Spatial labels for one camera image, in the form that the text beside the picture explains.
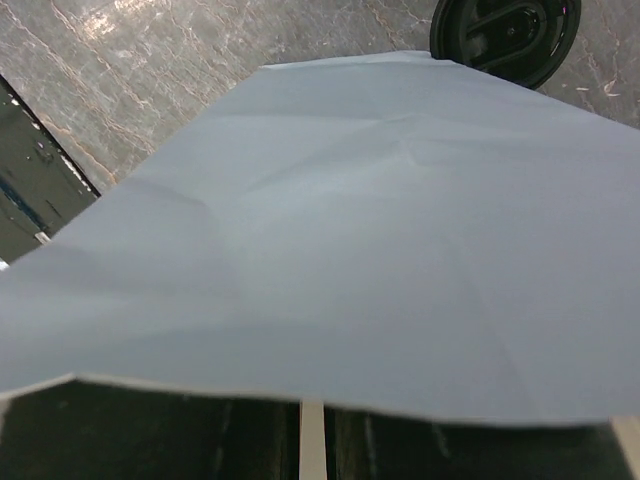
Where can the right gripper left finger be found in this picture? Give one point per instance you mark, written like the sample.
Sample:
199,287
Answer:
84,431

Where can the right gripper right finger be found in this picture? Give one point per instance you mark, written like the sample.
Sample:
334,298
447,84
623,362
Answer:
360,445

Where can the light blue paper bag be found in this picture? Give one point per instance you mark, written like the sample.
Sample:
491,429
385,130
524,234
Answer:
387,233

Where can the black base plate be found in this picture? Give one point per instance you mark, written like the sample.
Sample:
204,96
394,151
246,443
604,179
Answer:
42,188

